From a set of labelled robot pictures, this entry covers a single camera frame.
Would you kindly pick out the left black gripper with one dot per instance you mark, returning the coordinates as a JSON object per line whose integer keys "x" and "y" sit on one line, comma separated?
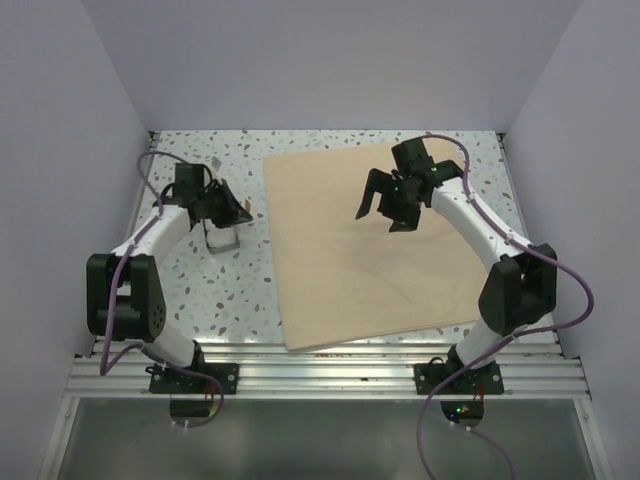
{"x": 234, "y": 213}

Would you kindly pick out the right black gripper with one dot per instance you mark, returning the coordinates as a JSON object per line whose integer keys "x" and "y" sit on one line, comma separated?
{"x": 381, "y": 183}

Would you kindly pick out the beige surgical drape cloth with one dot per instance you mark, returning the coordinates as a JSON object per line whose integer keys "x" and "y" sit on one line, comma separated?
{"x": 341, "y": 277}

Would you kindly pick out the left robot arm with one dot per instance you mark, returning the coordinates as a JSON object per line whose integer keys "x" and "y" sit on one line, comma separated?
{"x": 124, "y": 295}

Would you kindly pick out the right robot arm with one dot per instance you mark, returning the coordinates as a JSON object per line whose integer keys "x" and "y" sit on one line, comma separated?
{"x": 521, "y": 285}

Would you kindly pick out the metal instrument tray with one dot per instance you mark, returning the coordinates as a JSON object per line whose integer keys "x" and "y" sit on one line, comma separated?
{"x": 207, "y": 224}

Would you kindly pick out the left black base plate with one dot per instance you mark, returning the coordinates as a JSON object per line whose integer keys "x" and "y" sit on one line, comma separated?
{"x": 221, "y": 376}

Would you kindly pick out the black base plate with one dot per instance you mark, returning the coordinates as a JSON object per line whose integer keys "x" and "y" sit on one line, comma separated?
{"x": 221, "y": 376}
{"x": 486, "y": 380}

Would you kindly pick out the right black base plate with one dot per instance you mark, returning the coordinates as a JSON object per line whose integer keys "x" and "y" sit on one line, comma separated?
{"x": 486, "y": 380}

